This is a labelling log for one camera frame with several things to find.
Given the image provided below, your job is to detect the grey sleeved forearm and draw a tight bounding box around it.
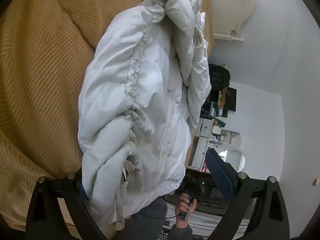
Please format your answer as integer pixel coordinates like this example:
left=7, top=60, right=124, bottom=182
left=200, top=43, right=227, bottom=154
left=167, top=224, right=193, bottom=240

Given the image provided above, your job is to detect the white dresser with drawers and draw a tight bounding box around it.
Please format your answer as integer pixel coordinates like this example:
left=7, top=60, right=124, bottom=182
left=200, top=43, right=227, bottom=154
left=186, top=118, right=226, bottom=171

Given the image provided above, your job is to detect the black monitor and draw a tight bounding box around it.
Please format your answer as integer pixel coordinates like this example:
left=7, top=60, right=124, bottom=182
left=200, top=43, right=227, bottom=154
left=219, top=87, right=237, bottom=112

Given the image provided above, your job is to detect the mustard yellow bed quilt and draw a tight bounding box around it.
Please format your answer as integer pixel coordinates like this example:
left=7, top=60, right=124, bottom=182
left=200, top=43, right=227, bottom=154
left=0, top=0, right=216, bottom=238

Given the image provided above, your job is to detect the round white mirror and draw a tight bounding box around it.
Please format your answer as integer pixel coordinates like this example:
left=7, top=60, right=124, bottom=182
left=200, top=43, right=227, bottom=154
left=218, top=149, right=246, bottom=172

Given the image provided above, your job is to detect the person's right hand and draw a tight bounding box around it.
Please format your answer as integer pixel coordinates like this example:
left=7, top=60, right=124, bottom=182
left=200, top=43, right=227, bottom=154
left=175, top=193, right=197, bottom=229

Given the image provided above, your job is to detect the white puffer jacket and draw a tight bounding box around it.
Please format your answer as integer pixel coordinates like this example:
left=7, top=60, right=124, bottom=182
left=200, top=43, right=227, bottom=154
left=78, top=0, right=211, bottom=230

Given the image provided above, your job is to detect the white wooden headboard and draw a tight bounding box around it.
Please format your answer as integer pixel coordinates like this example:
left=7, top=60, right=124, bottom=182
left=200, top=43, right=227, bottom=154
left=210, top=0, right=254, bottom=42

